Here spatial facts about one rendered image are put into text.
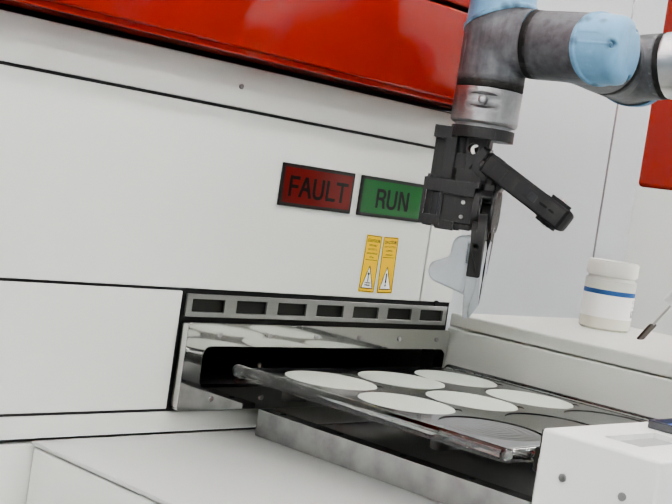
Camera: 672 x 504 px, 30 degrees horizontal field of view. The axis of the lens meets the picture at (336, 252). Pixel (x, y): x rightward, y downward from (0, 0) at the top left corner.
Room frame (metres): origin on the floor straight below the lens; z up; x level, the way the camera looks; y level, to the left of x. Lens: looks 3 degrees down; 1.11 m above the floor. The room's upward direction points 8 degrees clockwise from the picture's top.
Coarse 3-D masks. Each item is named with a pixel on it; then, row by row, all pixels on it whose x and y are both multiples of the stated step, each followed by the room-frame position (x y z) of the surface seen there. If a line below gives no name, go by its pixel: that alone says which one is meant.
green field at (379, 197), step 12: (372, 180) 1.50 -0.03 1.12; (372, 192) 1.51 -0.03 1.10; (384, 192) 1.52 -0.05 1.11; (396, 192) 1.54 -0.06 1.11; (408, 192) 1.55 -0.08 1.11; (420, 192) 1.57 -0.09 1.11; (372, 204) 1.51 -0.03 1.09; (384, 204) 1.52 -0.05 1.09; (396, 204) 1.54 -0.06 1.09; (408, 204) 1.56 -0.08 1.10; (396, 216) 1.54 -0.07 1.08; (408, 216) 1.56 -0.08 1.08
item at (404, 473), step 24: (264, 432) 1.37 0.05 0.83; (288, 432) 1.34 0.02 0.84; (312, 432) 1.32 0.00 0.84; (336, 432) 1.31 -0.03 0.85; (336, 456) 1.29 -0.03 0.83; (360, 456) 1.27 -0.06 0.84; (384, 456) 1.25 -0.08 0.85; (408, 456) 1.24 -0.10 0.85; (384, 480) 1.24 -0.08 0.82; (408, 480) 1.22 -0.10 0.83; (432, 480) 1.20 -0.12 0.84; (456, 480) 1.18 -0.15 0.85; (480, 480) 1.18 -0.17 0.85
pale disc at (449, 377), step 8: (424, 376) 1.47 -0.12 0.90; (432, 376) 1.48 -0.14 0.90; (440, 376) 1.49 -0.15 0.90; (448, 376) 1.50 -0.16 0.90; (456, 376) 1.51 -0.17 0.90; (464, 376) 1.52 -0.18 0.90; (472, 376) 1.53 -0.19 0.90; (464, 384) 1.45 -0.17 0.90; (472, 384) 1.46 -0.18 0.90; (480, 384) 1.47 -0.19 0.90; (488, 384) 1.48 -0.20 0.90; (496, 384) 1.49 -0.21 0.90
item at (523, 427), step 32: (384, 384) 1.36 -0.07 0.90; (448, 384) 1.43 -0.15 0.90; (512, 384) 1.51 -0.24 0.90; (416, 416) 1.19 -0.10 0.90; (448, 416) 1.22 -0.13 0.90; (480, 416) 1.24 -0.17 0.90; (512, 416) 1.28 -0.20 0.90; (544, 416) 1.31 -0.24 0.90; (576, 416) 1.34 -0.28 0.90; (608, 416) 1.38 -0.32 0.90
